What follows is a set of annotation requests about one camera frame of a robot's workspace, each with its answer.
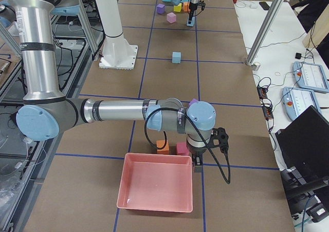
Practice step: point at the black smartphone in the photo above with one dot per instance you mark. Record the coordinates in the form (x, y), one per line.
(264, 5)

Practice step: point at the light blue block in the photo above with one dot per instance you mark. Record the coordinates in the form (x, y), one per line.
(190, 23)
(176, 57)

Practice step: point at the yellow block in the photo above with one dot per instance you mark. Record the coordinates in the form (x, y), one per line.
(177, 8)

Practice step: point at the small metal cylinder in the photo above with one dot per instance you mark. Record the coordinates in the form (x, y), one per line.
(256, 66)

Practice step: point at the black laptop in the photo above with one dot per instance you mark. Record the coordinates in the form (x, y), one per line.
(304, 143)

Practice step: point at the orange block near red bin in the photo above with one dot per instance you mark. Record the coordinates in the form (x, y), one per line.
(162, 147)

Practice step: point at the pink block near cyan bin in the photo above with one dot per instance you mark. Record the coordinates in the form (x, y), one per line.
(171, 17)

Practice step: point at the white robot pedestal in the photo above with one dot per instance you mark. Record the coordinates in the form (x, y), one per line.
(117, 53)

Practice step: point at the pink block beside red bin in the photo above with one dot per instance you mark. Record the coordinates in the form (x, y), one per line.
(181, 149)

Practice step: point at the upper teach pendant tablet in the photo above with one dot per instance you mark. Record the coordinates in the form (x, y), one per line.
(310, 76)

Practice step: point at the purple block near cyan bin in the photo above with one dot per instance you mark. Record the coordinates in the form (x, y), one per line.
(160, 8)

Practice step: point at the purple block near red bin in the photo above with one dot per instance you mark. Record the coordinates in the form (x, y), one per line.
(193, 101)

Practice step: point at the teach pendant tablet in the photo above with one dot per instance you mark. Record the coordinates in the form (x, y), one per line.
(310, 76)
(297, 100)

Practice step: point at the aluminium frame post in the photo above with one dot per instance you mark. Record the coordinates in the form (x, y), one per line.
(267, 22)

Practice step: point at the lower teach pendant tablet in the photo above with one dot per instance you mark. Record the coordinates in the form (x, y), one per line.
(297, 100)

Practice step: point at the orange block near cyan bin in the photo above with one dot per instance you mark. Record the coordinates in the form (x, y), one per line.
(185, 6)

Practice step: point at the red plastic bin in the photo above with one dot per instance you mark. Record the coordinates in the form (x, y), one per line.
(156, 183)

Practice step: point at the black power strip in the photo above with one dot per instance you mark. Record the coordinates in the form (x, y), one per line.
(266, 104)

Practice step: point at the seated person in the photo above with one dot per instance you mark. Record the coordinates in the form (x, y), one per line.
(308, 15)

